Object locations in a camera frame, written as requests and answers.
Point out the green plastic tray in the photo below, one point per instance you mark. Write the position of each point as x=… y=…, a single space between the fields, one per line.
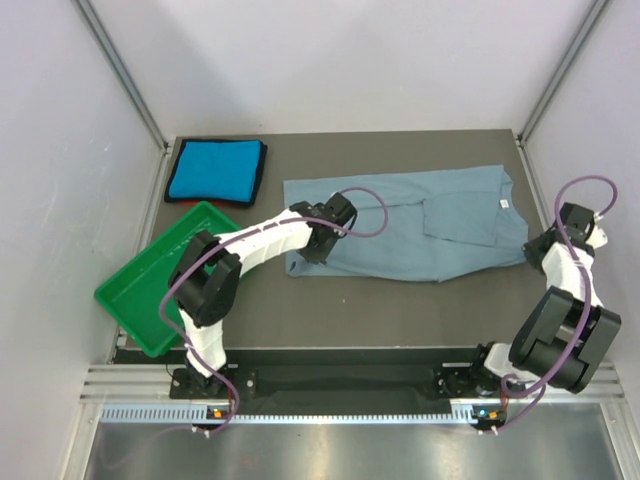
x=133 y=294

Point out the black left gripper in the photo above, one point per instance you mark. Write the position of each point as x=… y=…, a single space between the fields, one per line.
x=318 y=256

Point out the folded black t-shirt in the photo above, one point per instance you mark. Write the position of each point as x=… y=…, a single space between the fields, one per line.
x=262 y=165

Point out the aluminium corner post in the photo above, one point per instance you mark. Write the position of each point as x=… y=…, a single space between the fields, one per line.
x=578 y=41
x=101 y=36

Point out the left aluminium corner post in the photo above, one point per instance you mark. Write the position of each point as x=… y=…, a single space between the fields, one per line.
x=101 y=36

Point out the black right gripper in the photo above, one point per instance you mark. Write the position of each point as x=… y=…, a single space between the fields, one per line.
x=530 y=251

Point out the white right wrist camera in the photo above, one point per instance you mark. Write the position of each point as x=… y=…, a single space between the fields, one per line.
x=597 y=237

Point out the light blue t-shirt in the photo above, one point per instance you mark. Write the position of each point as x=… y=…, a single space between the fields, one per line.
x=429 y=226

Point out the right aluminium corner post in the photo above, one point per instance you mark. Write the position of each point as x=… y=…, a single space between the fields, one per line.
x=578 y=41

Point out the folded bright blue t-shirt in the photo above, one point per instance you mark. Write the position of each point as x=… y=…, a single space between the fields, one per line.
x=215 y=170

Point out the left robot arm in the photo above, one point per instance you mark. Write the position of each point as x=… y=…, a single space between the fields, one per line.
x=206 y=278

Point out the aluminium frame rail front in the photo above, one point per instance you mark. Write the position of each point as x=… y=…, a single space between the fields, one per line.
x=148 y=383

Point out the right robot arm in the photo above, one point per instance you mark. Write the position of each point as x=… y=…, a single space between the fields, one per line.
x=545 y=334

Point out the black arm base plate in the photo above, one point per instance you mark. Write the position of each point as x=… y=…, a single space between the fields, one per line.
x=451 y=382

